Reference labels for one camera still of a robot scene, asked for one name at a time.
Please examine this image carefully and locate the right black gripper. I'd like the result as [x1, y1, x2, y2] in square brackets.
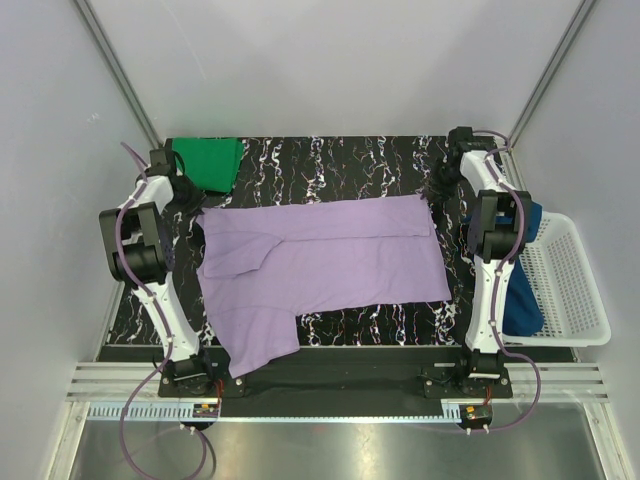
[421, 158, 462, 204]

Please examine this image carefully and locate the purple t shirt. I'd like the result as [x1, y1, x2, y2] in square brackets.
[197, 194, 451, 378]

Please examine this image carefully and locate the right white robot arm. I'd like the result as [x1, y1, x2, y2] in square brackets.
[426, 126, 532, 397]

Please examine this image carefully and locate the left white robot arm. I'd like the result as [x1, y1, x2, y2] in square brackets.
[99, 144, 216, 397]

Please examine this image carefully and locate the folded green t shirt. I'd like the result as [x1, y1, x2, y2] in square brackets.
[170, 137, 244, 194]

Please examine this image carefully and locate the white plastic basket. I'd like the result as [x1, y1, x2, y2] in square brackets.
[503, 212, 611, 348]

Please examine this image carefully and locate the dark blue t shirt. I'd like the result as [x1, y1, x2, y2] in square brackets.
[461, 199, 546, 339]

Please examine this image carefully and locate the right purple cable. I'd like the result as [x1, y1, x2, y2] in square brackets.
[462, 127, 542, 435]

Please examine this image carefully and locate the purple cable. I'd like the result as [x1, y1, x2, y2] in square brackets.
[462, 127, 542, 435]
[119, 140, 217, 480]

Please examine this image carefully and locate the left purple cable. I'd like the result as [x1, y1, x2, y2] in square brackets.
[119, 140, 217, 480]

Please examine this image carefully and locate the aluminium rail frame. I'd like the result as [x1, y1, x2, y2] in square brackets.
[45, 346, 639, 479]

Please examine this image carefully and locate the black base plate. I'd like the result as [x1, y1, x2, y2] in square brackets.
[158, 346, 513, 421]

